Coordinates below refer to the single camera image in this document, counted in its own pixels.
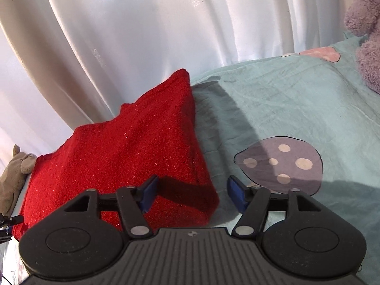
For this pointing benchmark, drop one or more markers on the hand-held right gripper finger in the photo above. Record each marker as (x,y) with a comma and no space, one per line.
(237,194)

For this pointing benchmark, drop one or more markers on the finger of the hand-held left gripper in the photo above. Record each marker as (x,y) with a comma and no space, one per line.
(6,234)
(13,219)

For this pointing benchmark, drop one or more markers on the red knit cardigan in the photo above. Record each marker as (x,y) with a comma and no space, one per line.
(124,160)

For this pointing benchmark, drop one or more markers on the grey-green plush toy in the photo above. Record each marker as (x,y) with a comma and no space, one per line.
(14,175)

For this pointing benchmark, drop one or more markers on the teal printed bed sheet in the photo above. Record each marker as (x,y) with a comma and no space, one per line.
(297,101)

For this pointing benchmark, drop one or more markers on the white curtain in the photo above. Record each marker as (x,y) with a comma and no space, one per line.
(133,35)

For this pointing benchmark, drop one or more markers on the purple plush bear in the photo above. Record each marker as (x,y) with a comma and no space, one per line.
(368,50)

